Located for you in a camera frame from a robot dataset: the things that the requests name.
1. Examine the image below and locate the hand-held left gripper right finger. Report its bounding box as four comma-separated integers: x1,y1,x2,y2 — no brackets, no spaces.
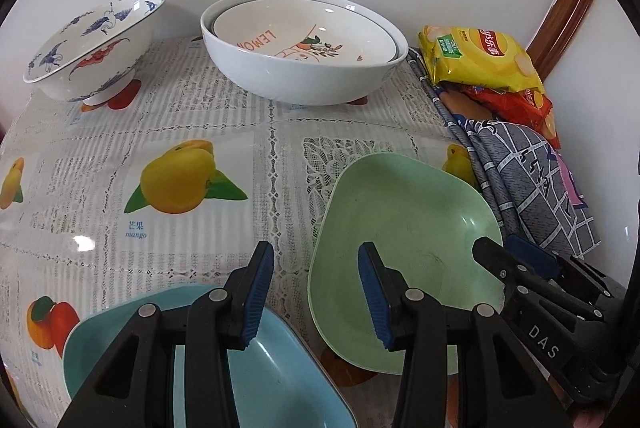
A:
357,241,572,428

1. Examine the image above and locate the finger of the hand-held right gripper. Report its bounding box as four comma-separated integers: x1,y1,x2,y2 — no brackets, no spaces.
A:
472,236,577,373
506,234,627,319

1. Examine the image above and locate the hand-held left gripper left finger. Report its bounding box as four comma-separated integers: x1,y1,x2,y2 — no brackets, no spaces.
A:
57,240,276,428

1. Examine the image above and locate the blue square plate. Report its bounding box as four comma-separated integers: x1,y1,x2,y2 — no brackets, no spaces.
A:
62,285,373,428

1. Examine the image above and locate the green square plate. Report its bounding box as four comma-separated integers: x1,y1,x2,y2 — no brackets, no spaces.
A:
307,153,506,376

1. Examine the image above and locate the grey checked cloth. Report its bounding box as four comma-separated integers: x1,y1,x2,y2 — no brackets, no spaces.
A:
405,48,601,259

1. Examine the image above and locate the red chip bag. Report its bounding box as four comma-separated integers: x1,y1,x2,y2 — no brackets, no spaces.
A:
457,82,563,151

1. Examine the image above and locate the fruit print tablecloth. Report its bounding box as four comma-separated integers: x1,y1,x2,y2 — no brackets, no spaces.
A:
0,35,501,428

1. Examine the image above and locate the yellow chip bag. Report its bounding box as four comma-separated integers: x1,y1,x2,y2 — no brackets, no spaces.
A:
418,25,546,96

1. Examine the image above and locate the large white bowl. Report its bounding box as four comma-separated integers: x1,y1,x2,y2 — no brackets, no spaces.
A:
200,0,410,101

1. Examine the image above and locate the white bowl with orange print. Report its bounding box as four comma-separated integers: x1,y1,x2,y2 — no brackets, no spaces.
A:
211,0,398,64

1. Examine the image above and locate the blue patterned white bowl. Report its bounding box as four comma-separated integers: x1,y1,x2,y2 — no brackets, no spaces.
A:
22,0,167,105

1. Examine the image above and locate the wooden door frame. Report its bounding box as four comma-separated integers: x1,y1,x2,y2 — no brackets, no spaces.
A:
525,0,603,81

